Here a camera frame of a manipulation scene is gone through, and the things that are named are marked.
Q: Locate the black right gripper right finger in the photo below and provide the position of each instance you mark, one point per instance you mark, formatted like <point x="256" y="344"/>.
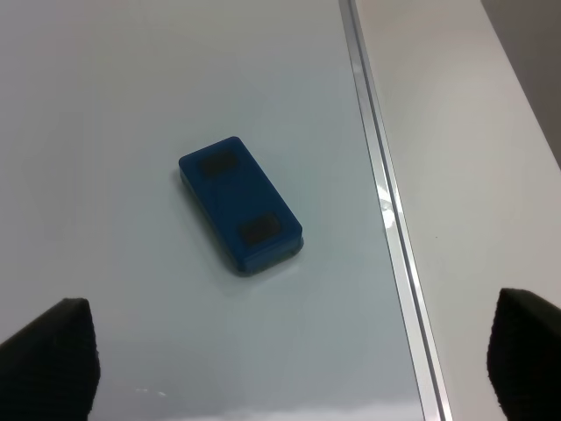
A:
<point x="523" y="356"/>

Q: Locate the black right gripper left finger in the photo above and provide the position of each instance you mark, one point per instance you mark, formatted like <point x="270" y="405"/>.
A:
<point x="50" y="369"/>

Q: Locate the blue board eraser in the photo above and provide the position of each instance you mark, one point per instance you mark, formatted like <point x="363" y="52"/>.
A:
<point x="251" y="221"/>

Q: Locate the white aluminium-framed whiteboard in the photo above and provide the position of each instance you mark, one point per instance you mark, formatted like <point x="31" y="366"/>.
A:
<point x="100" y="100"/>

